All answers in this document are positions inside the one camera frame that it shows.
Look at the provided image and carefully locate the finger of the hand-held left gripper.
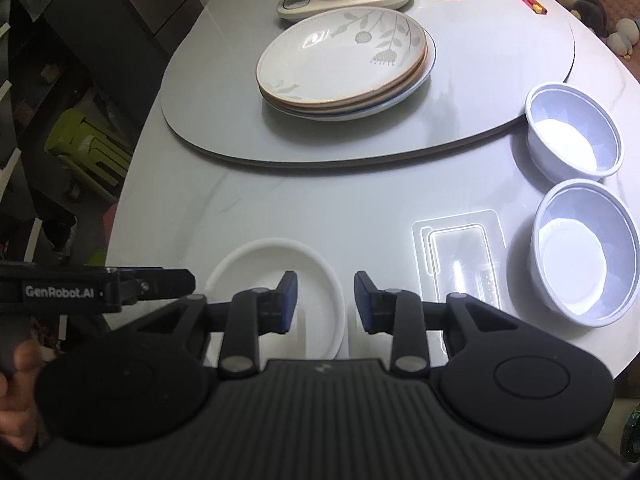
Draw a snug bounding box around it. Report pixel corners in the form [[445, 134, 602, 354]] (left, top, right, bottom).
[[119, 267, 197, 307]]

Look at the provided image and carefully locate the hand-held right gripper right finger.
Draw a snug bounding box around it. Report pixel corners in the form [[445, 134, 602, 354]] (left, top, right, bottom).
[[354, 270, 531, 376]]

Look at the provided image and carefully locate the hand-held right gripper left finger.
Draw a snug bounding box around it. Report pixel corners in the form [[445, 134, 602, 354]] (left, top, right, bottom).
[[125, 270, 299, 381]]

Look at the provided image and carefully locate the plain white bowl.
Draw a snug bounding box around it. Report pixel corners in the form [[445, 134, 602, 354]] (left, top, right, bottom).
[[204, 239, 347, 361]]

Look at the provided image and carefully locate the pink flower print plate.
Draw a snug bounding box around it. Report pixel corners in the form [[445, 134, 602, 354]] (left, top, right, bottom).
[[262, 25, 437, 122]]

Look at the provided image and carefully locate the leaf print plate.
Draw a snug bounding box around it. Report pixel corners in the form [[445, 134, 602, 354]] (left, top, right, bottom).
[[259, 35, 430, 113], [256, 7, 428, 103]]

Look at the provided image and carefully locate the person's left hand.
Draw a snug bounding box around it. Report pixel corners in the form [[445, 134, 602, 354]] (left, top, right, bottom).
[[0, 340, 46, 453]]

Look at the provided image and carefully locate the clear plastic tray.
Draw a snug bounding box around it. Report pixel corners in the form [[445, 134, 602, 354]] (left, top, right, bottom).
[[411, 209, 512, 311]]

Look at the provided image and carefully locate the stack of green stools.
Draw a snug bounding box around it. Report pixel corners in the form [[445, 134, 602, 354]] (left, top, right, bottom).
[[44, 107, 132, 203]]

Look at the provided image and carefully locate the grey round turntable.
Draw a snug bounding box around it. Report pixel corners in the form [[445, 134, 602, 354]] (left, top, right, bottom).
[[161, 0, 577, 168]]

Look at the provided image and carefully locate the white bowl with blue rim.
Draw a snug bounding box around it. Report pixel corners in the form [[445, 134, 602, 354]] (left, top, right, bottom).
[[530, 179, 640, 328], [525, 82, 626, 183]]

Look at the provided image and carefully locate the dark plush toy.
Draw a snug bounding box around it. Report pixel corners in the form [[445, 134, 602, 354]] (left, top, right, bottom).
[[562, 0, 608, 38]]

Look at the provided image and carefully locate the blue plush toy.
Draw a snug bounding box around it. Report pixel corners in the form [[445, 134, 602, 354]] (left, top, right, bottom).
[[607, 17, 640, 56]]

